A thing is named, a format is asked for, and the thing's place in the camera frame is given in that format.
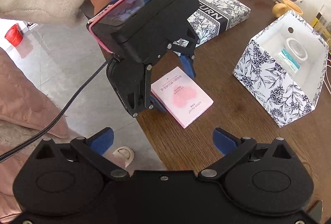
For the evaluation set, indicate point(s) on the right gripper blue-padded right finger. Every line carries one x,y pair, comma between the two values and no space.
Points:
235,151

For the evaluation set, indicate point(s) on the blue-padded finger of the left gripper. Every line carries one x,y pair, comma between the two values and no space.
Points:
187,64

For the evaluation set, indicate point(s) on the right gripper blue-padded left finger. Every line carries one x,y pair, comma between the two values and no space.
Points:
92,150

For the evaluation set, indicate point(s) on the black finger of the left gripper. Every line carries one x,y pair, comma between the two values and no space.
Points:
157,104

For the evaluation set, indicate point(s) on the pink booklet box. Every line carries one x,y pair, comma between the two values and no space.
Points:
181,96

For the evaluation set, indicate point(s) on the dental floss pick box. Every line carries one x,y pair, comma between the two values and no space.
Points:
287,61

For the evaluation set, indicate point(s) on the floral XIEFURN box lid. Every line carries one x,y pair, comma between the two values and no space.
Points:
214,17

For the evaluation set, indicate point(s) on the open floral storage box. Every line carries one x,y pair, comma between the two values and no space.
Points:
286,96

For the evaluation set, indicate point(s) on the yellow ceramic mug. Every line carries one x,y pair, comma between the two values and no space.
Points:
281,8

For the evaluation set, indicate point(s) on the white round dish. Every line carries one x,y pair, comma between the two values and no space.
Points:
296,49

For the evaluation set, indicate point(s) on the red bucket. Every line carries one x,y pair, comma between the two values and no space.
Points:
14,35

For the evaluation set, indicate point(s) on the clear plastic pitcher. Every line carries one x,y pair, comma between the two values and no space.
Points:
322,23

